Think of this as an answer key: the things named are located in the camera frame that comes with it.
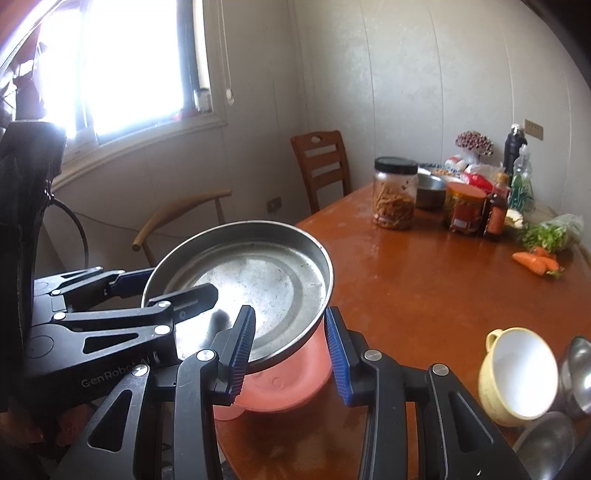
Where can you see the steel bowl at back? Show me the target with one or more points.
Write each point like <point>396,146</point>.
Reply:
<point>431,191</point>

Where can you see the dotted bouquet decoration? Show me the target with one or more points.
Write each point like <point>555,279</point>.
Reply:
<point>475,142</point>

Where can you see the person's left hand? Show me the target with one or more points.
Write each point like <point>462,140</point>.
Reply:
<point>19,430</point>

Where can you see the small steel bowl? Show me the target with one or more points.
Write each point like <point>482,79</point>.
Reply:
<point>574,390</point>

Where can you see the large steel basin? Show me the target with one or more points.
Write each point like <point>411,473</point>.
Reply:
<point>546,444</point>

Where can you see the wall socket plate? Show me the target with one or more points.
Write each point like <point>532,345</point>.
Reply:
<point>534,130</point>

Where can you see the steel pan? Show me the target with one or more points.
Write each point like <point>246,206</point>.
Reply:
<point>283,272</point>

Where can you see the window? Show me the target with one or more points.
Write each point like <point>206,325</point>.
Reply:
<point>116,76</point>

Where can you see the rear carrot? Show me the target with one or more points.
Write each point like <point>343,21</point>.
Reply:
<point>547,260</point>

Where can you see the red plastic bear plate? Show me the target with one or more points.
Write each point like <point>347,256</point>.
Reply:
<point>286,386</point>

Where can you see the carrot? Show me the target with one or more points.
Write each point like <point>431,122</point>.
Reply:
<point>532,262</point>
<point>547,260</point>

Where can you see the dark sauce bottle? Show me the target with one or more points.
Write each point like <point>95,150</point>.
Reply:
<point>496,208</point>

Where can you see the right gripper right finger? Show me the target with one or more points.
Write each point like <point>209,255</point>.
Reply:
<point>456,438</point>

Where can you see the red lidded sauce jar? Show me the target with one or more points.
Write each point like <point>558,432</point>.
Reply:
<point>463,207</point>

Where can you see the clear plastic bottle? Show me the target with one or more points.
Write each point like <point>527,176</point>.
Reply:
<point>521,191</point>

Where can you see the yellow white ceramic bowl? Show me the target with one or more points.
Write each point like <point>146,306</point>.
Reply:
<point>518,379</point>

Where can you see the front carrot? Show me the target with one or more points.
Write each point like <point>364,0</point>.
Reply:
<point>532,262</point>

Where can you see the curved back wooden chair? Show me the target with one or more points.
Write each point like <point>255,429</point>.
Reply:
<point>173,211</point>

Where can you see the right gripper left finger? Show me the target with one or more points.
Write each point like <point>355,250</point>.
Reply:
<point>122,440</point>

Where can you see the black thermos bottle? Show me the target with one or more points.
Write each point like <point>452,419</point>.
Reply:
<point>515,140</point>

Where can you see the clear jar black lid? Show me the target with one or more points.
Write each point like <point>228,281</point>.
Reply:
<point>394,192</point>

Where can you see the red snack package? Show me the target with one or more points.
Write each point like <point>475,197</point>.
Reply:
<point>478,181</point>

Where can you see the red slatted wooden chair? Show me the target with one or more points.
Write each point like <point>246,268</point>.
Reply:
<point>322,159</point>

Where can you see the bag of green vegetables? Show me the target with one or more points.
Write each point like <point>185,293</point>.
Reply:
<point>553,235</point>

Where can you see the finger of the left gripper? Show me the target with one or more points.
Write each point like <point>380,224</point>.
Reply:
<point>170,309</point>
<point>92,283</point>

